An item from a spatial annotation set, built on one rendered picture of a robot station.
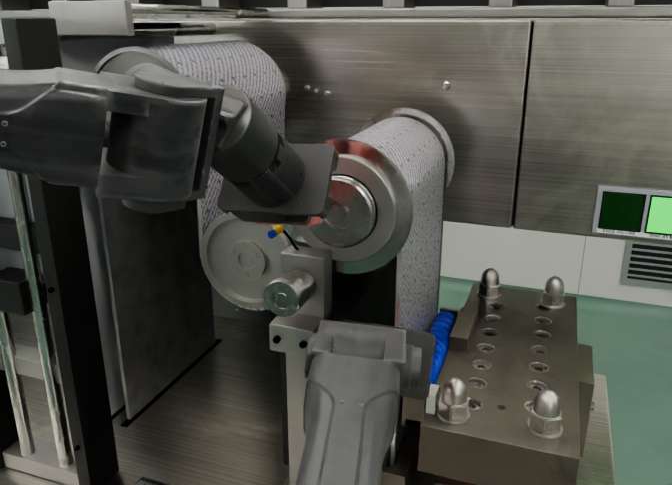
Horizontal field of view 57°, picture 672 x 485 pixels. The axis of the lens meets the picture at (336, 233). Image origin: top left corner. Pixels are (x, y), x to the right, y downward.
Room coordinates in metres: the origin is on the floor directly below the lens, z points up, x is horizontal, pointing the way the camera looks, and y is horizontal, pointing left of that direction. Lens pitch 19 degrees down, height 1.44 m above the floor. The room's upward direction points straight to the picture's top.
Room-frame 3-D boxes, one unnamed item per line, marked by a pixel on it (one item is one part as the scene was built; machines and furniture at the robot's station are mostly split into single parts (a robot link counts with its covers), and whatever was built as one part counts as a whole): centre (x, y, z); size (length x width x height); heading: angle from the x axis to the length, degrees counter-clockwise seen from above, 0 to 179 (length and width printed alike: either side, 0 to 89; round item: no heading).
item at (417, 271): (0.72, -0.11, 1.11); 0.23 x 0.01 x 0.18; 160
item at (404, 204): (0.62, -0.01, 1.25); 0.15 x 0.01 x 0.15; 70
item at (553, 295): (0.85, -0.33, 1.05); 0.04 x 0.04 x 0.04
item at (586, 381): (0.70, -0.33, 0.96); 0.10 x 0.03 x 0.11; 160
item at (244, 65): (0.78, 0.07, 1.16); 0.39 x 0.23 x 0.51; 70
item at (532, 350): (0.71, -0.23, 1.00); 0.40 x 0.16 x 0.06; 160
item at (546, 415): (0.55, -0.22, 1.05); 0.04 x 0.04 x 0.04
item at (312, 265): (0.60, 0.04, 1.05); 0.06 x 0.05 x 0.31; 160
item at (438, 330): (0.71, -0.13, 1.03); 0.21 x 0.04 x 0.03; 160
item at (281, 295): (0.56, 0.05, 1.18); 0.04 x 0.02 x 0.04; 70
